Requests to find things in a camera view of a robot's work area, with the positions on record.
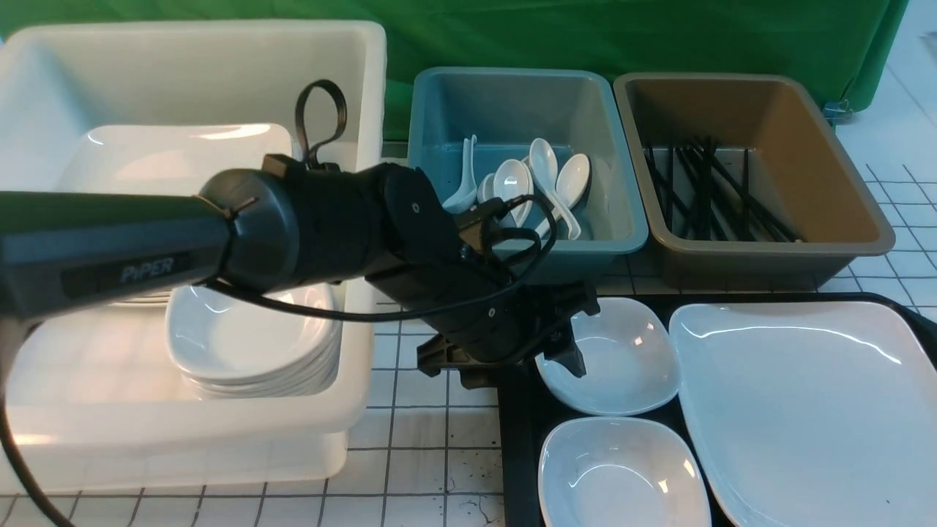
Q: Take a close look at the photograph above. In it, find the large white square plate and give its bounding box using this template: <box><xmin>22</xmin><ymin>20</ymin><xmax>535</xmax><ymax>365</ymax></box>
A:
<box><xmin>668</xmin><ymin>301</ymin><xmax>936</xmax><ymax>526</ymax></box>

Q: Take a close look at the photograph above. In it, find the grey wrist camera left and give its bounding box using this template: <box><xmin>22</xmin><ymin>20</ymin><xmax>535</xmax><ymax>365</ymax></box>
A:
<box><xmin>452</xmin><ymin>201</ymin><xmax>523</xmax><ymax>261</ymax></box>

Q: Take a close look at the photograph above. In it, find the teal plastic bin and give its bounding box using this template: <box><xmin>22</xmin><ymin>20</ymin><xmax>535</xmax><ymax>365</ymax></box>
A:
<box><xmin>408</xmin><ymin>67</ymin><xmax>649</xmax><ymax>284</ymax></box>

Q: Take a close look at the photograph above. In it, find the black serving tray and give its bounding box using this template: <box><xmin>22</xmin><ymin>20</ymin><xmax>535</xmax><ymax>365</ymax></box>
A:
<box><xmin>498</xmin><ymin>291</ymin><xmax>936</xmax><ymax>526</ymax></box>

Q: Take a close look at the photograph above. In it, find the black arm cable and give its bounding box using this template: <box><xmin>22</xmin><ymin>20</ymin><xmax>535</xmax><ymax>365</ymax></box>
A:
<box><xmin>0</xmin><ymin>79</ymin><xmax>561</xmax><ymax>527</ymax></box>

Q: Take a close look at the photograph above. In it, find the green cloth backdrop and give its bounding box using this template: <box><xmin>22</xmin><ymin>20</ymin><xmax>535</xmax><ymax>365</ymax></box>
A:
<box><xmin>2</xmin><ymin>1</ymin><xmax>907</xmax><ymax>140</ymax></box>

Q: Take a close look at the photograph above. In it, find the brown plastic bin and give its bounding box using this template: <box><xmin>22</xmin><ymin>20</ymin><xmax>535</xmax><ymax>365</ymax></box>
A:
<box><xmin>613</xmin><ymin>72</ymin><xmax>895</xmax><ymax>291</ymax></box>

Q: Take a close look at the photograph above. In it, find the white spoon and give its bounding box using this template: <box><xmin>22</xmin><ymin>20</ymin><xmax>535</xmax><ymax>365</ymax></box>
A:
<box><xmin>494</xmin><ymin>159</ymin><xmax>534</xmax><ymax>228</ymax></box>
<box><xmin>477</xmin><ymin>173</ymin><xmax>496</xmax><ymax>206</ymax></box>
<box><xmin>530</xmin><ymin>154</ymin><xmax>590</xmax><ymax>240</ymax></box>
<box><xmin>442</xmin><ymin>135</ymin><xmax>477</xmax><ymax>214</ymax></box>
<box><xmin>528</xmin><ymin>138</ymin><xmax>582</xmax><ymax>240</ymax></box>

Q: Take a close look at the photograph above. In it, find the large white plastic tub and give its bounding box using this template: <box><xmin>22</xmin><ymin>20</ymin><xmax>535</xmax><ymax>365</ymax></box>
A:
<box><xmin>2</xmin><ymin>20</ymin><xmax>387</xmax><ymax>493</ymax></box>

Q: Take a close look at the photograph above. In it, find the stack of white bowls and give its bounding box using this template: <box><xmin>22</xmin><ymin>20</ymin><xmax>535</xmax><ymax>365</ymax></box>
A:
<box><xmin>166</xmin><ymin>286</ymin><xmax>343</xmax><ymax>398</ymax></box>

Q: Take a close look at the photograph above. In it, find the black chopsticks pile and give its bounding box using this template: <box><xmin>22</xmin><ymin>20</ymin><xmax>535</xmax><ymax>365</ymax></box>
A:
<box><xmin>643</xmin><ymin>136</ymin><xmax>805</xmax><ymax>243</ymax></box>

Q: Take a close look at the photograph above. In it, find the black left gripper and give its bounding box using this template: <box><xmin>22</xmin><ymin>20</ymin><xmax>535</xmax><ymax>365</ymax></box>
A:
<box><xmin>366</xmin><ymin>261</ymin><xmax>600</xmax><ymax>388</ymax></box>

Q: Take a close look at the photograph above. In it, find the white bowl tray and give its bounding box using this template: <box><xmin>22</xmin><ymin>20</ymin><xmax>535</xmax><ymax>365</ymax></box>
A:
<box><xmin>536</xmin><ymin>297</ymin><xmax>680</xmax><ymax>416</ymax></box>
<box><xmin>538</xmin><ymin>417</ymin><xmax>712</xmax><ymax>526</ymax></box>

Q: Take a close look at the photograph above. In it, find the stack of white plates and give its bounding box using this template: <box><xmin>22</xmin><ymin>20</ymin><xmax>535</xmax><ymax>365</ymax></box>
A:
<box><xmin>55</xmin><ymin>124</ymin><xmax>302</xmax><ymax>308</ymax></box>

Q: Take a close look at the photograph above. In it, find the metal clip on cloth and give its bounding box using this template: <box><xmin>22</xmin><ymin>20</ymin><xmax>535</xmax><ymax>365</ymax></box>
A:
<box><xmin>822</xmin><ymin>100</ymin><xmax>854</xmax><ymax>126</ymax></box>

